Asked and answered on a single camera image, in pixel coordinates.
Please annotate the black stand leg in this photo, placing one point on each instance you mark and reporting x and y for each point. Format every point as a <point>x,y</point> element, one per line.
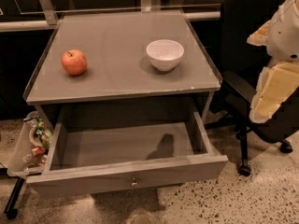
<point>10,211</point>

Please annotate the grey top drawer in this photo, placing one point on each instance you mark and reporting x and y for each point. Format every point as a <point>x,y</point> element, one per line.
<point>87,156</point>

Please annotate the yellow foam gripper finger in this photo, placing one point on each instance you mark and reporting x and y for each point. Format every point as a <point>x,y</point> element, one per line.
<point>275,85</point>

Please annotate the grey drawer cabinet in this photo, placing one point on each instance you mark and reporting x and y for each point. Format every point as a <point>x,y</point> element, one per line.
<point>117,64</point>

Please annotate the red snack packet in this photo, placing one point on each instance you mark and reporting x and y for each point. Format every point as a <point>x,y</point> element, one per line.
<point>38,151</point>

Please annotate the metal top drawer knob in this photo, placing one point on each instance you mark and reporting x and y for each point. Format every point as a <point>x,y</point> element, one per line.
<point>134,183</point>

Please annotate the colourful snack packet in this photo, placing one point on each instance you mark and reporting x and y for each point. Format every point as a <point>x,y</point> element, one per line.
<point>40,135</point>

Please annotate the white ceramic bowl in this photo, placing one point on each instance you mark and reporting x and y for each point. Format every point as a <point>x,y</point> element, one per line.
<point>164,54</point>

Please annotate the clear plastic snack bin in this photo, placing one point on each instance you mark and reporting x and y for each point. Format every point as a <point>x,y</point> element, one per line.
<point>23,162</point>

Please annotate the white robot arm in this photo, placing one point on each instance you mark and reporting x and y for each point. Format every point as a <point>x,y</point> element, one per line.
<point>280,35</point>

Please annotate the red apple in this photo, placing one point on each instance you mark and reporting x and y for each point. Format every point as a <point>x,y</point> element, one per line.
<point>74,62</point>

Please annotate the black office chair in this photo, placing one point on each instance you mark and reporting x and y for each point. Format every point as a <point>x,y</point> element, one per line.
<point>240,64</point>

